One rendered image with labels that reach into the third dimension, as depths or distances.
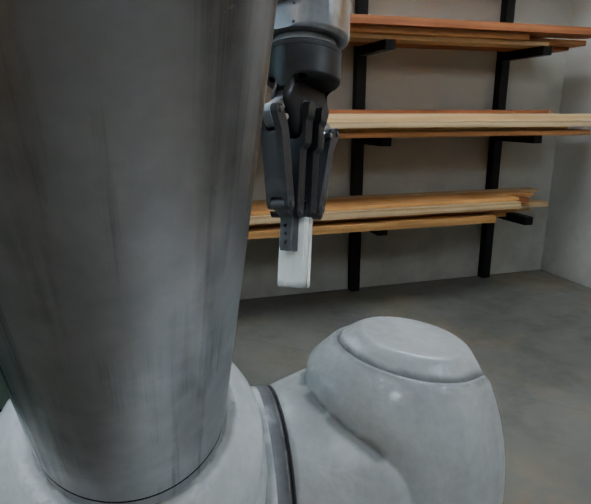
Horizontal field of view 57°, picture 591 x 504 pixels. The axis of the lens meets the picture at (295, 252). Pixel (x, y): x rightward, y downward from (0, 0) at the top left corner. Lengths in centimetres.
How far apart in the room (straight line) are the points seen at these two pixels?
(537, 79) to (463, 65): 58
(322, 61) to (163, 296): 40
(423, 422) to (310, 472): 8
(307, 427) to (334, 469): 3
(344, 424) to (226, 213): 24
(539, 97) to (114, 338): 403
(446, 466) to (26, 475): 24
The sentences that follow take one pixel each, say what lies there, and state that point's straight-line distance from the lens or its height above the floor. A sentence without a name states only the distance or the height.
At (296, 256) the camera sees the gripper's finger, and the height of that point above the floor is 99.
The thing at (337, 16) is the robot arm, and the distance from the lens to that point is 55.
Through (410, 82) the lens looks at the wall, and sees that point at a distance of 358.
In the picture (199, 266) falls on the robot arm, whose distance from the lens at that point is 16.
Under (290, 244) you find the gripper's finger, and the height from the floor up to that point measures 101.
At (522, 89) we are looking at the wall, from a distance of 405.
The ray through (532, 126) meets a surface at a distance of 338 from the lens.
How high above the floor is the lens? 113
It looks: 14 degrees down
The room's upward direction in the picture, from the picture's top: straight up
